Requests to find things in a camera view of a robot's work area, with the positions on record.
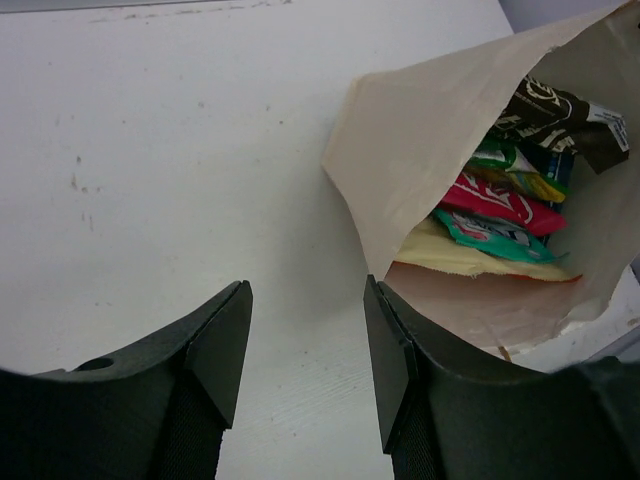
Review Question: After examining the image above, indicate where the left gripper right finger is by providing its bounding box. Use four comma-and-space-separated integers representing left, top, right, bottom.
363, 278, 639, 479

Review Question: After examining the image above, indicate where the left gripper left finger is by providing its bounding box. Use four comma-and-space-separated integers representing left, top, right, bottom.
1, 281, 253, 479

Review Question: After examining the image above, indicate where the green snack packet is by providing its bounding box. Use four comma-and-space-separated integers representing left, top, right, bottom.
465, 136, 574, 203

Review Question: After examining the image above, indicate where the beige paper bag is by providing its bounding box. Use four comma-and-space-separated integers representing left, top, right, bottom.
322, 1, 639, 370

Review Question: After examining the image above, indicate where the yellow snack packet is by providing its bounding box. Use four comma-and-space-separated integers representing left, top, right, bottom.
394, 216, 580, 283

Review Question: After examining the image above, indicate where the teal snack packet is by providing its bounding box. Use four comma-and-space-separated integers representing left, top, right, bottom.
432, 208, 565, 264

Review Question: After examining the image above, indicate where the pink snack packet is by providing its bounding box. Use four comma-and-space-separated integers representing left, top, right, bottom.
440, 172, 567, 237

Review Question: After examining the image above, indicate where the brown candy packet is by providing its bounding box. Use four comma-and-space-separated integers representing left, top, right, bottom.
491, 75, 630, 174

